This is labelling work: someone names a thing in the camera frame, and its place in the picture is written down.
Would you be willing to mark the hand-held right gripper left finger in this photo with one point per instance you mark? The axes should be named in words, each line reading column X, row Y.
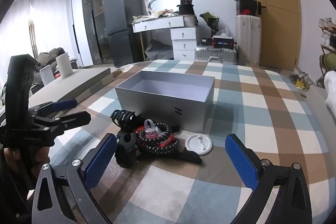
column 101, row 161

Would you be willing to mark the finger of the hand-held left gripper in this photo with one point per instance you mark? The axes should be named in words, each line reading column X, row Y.
column 76, row 118
column 64, row 104

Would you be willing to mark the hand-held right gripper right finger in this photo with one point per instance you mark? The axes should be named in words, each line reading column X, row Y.
column 241, row 161

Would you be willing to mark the white round lid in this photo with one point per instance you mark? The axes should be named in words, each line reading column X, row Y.
column 198, row 145

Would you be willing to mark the red round badge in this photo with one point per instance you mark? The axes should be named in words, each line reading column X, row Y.
column 136, row 130

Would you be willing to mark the clear red plastic clip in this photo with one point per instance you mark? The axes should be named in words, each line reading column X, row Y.
column 153, row 128

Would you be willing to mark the silver cardboard box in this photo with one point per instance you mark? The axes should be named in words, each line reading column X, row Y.
column 157, row 108

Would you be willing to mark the person's left forearm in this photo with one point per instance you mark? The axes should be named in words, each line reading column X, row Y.
column 13, row 195

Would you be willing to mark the person's left hand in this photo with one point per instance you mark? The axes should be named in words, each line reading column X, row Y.
column 40, row 161

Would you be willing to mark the white cylinder appliance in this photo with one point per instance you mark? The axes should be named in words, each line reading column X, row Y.
column 64, row 66

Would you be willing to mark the dark clothing pile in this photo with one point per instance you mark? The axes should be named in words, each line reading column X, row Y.
column 51, row 54

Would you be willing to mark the plaid cloth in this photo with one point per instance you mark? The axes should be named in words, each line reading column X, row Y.
column 236, row 108

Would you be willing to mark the white wardrobe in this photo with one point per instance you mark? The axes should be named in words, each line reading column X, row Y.
column 78, row 24

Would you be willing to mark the white curtain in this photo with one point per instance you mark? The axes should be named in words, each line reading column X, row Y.
column 52, row 22

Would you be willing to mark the dark glass cabinet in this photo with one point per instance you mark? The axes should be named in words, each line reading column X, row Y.
column 92, row 16

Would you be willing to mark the dark grey fridge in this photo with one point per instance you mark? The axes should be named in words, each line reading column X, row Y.
column 120, row 24

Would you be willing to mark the shoes on floor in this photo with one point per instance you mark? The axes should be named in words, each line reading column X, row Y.
column 300, row 81

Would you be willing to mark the grey bag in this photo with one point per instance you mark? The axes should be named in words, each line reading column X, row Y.
column 158, row 50

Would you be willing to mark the silver suitcase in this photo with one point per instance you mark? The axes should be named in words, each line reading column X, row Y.
column 215, row 54

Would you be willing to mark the white rolled towel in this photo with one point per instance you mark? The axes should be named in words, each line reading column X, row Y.
column 331, row 90

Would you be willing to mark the red and black box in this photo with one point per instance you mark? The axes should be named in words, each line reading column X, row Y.
column 223, row 43

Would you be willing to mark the white suitcase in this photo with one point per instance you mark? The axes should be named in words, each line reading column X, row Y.
column 248, row 40

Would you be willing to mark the white desk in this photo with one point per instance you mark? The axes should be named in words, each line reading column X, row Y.
column 157, row 24

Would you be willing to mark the small black box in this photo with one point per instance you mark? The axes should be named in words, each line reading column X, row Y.
column 206, row 42

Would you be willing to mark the white plastic bag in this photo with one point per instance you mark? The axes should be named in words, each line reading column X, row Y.
column 223, row 33

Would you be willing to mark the white drawer cabinet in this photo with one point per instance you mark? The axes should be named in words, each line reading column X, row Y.
column 183, row 41

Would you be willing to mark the green rolled mat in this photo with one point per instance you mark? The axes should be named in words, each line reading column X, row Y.
column 329, row 61

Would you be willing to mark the dark green flower bouquet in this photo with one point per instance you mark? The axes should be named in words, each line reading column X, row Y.
column 211, row 20

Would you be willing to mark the wooden door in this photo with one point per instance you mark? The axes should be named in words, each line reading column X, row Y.
column 278, row 16

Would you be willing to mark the white ribbed bin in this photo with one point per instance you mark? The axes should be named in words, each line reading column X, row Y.
column 189, row 21

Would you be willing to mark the shoe rack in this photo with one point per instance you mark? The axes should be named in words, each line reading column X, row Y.
column 328, row 37

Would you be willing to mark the black shoe box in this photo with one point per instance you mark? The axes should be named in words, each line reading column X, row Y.
column 245, row 7

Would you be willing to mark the black appliance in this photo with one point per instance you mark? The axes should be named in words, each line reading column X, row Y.
column 186, row 3

